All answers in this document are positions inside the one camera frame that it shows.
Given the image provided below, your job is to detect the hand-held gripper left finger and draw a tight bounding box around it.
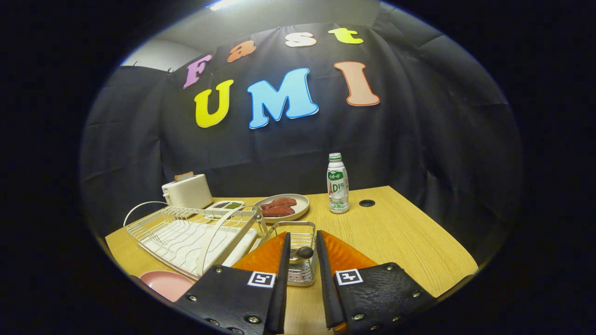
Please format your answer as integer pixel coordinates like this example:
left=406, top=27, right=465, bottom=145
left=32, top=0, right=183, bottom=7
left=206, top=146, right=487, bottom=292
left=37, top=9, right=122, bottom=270
left=175, top=232, right=291, bottom=335

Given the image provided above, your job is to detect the brown-handled metal spoon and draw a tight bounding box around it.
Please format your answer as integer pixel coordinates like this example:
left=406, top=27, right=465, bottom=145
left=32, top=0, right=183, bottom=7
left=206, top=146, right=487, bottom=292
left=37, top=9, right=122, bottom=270
left=290, top=246, right=314, bottom=266

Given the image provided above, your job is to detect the beige round plate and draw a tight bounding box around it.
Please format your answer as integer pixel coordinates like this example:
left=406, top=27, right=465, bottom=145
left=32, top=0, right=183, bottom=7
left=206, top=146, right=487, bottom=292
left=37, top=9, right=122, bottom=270
left=254, top=194, right=310, bottom=224

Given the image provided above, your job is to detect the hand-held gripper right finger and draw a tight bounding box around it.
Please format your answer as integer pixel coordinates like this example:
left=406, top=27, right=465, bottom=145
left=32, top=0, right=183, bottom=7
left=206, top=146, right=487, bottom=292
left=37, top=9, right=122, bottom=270
left=316, top=230, right=438, bottom=335

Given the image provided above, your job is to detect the black backdrop cloth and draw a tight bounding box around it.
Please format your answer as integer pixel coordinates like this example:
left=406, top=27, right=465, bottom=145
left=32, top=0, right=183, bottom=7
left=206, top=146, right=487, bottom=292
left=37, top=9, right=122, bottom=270
left=79, top=2, right=524, bottom=275

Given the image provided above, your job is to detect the white drip tray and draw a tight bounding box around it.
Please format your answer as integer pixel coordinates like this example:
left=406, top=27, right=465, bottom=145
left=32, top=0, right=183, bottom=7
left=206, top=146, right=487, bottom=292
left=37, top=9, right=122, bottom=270
left=140, top=219, right=258, bottom=277

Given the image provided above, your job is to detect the white divided tray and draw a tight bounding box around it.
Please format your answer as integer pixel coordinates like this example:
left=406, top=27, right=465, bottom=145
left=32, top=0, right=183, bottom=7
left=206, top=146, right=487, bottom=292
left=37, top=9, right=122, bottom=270
left=206, top=200, right=244, bottom=211

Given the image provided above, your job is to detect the metal wire basket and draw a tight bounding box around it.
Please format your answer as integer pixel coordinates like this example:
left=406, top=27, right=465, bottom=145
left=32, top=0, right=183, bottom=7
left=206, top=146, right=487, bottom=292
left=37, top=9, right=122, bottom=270
left=261, top=221, right=319, bottom=287

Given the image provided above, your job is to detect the pink plate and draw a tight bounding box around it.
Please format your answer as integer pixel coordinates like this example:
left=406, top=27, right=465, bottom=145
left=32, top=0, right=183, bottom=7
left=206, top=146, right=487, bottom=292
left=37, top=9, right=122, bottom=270
left=140, top=270, right=196, bottom=303

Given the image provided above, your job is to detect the white toaster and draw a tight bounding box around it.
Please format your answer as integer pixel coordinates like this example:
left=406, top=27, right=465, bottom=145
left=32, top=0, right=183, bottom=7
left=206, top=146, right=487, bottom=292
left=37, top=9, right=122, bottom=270
left=162, top=174, right=213, bottom=209

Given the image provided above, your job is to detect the white drink bottle green cap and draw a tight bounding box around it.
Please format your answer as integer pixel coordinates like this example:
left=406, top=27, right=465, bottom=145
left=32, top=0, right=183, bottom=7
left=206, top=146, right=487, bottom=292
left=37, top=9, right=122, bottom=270
left=327, top=153, right=350, bottom=214

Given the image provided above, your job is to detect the white wire dish rack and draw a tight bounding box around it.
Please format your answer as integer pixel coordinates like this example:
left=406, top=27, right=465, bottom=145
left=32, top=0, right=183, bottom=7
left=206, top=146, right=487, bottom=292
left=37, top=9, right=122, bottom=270
left=123, top=201, right=268, bottom=281

